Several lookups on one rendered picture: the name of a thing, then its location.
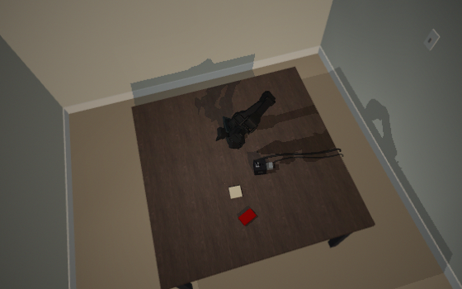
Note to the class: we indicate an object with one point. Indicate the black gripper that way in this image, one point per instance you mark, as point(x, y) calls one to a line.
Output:
point(222, 134)

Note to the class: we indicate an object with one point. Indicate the red rectangular block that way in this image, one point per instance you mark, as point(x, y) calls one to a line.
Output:
point(247, 216)

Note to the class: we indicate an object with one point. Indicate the beige flat square tile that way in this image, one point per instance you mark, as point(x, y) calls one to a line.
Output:
point(235, 192)

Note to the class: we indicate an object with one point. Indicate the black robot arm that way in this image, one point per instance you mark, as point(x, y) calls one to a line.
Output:
point(250, 118)

